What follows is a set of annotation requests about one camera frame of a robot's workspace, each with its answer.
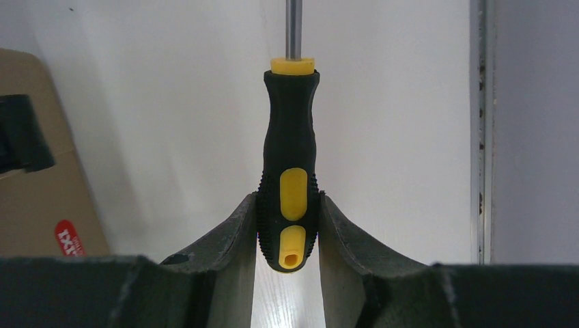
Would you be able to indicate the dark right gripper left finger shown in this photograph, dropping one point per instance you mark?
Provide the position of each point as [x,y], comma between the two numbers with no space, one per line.
[207,284]

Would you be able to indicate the black toolbox latch rear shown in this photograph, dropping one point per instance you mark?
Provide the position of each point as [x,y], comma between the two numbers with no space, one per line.
[23,146]

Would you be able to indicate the aluminium frame rail right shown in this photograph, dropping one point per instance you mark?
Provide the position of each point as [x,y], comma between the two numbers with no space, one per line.
[482,42]

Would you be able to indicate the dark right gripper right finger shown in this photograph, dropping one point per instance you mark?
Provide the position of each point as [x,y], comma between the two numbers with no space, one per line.
[367,284]

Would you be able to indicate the tan plastic toolbox bin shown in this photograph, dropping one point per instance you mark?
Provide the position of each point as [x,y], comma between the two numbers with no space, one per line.
[49,212]

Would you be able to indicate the black yellow screwdriver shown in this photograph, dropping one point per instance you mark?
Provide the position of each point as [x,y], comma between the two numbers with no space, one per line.
[288,197]

